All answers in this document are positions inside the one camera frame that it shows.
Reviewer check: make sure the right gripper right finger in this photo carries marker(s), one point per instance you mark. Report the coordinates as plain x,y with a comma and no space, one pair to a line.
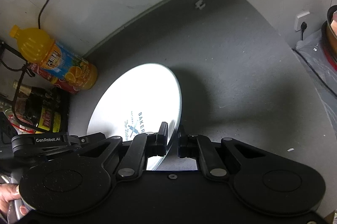
185,144

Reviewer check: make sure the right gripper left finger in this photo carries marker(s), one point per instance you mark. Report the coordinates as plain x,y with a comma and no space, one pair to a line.
157,142

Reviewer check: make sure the small white plate Bakery print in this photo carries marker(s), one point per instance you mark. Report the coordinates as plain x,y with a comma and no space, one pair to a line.
138,102

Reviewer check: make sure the black metal kitchen rack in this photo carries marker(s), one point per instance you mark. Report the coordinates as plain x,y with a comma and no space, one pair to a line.
15,97

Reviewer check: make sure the person's left hand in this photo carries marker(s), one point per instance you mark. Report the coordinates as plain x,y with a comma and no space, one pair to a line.
8,192

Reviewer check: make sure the large soy sauce bottle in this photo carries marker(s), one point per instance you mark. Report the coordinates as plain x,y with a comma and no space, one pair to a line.
38,109

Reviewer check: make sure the lower red drink can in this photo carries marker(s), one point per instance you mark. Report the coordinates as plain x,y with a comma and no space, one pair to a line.
64,85

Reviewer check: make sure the red drink can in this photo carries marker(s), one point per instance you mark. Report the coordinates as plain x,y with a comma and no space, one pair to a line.
43,73
64,85

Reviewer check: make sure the upper red drink can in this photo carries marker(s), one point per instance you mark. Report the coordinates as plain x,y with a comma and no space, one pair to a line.
43,73

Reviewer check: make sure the orange juice bottle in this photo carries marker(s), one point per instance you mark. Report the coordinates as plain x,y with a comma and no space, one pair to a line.
38,47

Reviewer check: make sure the cooker pot with bags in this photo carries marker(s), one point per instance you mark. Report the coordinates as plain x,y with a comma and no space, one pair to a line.
328,31

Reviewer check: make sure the white wall socket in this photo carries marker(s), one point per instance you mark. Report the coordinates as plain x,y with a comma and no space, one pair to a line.
301,18

